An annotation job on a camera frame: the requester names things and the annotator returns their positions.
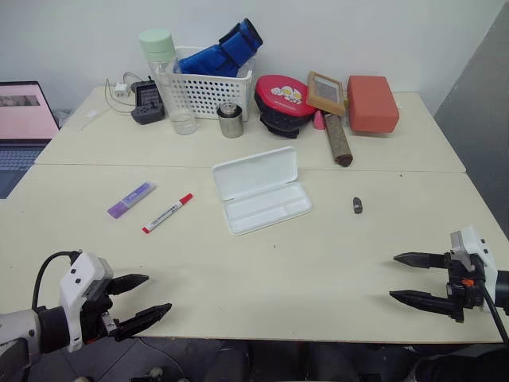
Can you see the red capped white marker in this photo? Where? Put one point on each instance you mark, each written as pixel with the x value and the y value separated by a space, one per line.
pixel 167 213

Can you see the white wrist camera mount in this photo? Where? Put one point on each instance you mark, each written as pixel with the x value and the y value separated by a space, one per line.
pixel 479 246
pixel 81 272

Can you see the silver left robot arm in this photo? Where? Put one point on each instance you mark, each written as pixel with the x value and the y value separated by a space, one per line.
pixel 18 328

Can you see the white plastic pencil case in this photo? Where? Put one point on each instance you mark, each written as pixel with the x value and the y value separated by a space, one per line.
pixel 254 175

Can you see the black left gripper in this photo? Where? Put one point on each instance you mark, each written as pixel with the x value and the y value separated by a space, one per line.
pixel 95 310

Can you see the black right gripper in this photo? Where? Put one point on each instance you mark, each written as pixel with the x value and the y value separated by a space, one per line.
pixel 457 292

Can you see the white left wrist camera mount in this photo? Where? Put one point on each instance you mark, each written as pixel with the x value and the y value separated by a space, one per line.
pixel 81 272

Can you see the open laptop computer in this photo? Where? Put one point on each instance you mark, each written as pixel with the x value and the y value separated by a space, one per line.
pixel 22 115

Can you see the pink cone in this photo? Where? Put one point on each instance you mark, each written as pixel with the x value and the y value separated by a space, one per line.
pixel 319 122

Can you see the red black cartoon pouch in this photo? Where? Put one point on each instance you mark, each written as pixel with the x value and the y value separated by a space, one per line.
pixel 280 95

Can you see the white perforated plastic basket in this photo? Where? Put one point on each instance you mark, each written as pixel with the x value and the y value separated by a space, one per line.
pixel 207 93

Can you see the purple eraser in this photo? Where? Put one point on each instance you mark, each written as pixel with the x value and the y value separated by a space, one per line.
pixel 131 199

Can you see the clear bottle green lid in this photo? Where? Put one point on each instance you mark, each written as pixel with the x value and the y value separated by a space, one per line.
pixel 157 44

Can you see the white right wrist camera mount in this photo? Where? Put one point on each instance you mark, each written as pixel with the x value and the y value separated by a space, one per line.
pixel 479 246

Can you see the white charger plug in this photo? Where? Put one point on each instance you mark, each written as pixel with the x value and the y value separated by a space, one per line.
pixel 120 90

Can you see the stainless steel cup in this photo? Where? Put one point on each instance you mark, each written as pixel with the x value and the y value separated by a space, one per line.
pixel 230 121

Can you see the orange rectangular block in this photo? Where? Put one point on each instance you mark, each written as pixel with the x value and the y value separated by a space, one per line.
pixel 371 103

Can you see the brown rolled mat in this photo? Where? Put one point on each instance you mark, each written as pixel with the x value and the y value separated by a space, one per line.
pixel 339 141

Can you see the black plastic part with ring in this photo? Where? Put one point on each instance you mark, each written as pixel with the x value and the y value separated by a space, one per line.
pixel 357 205

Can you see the blue fabric bag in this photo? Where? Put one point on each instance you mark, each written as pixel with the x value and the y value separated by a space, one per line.
pixel 214 59

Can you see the wooden framed board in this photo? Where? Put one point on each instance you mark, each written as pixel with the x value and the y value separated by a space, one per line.
pixel 325 93

